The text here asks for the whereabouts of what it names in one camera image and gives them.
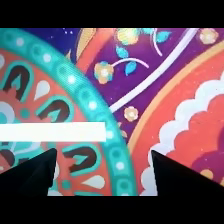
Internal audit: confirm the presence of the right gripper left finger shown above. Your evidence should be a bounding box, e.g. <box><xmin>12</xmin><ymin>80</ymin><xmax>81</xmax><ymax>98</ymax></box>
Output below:
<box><xmin>0</xmin><ymin>148</ymin><xmax>58</xmax><ymax>197</ymax></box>

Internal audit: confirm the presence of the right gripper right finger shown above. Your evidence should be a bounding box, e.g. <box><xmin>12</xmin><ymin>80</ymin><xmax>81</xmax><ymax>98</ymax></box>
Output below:
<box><xmin>150</xmin><ymin>149</ymin><xmax>224</xmax><ymax>197</ymax></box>

